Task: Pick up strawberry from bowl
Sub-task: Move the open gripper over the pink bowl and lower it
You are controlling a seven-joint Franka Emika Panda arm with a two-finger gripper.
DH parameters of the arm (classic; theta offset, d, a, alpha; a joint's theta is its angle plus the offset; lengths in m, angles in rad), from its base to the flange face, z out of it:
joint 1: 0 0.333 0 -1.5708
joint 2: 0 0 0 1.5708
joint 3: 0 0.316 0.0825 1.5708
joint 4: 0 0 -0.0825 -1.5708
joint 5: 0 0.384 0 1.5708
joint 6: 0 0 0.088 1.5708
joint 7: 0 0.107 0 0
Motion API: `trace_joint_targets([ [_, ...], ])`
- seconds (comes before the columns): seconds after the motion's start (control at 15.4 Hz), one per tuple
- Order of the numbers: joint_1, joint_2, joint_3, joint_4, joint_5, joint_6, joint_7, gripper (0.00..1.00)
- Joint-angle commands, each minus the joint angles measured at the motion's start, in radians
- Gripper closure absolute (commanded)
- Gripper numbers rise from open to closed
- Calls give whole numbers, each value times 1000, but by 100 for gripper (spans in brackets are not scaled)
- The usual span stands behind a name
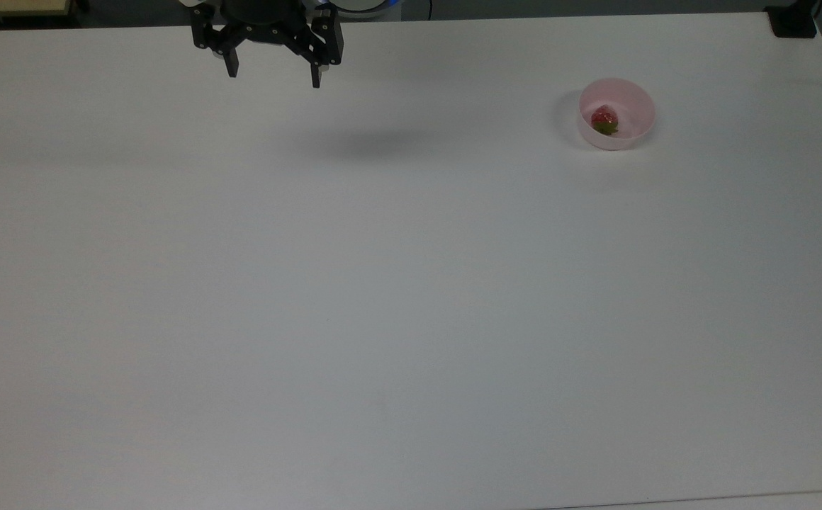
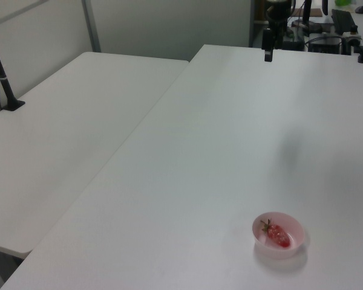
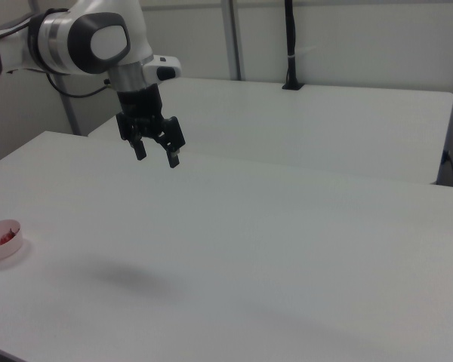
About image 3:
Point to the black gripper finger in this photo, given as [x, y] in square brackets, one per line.
[173, 135]
[136, 141]

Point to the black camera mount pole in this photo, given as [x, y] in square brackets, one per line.
[291, 37]

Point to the pink round bowl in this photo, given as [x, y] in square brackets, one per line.
[11, 247]

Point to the red strawberry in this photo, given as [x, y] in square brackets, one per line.
[5, 238]

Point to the white side table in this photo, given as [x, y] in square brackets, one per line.
[324, 124]

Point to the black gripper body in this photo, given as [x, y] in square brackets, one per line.
[139, 105]

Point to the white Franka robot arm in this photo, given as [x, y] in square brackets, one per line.
[98, 41]

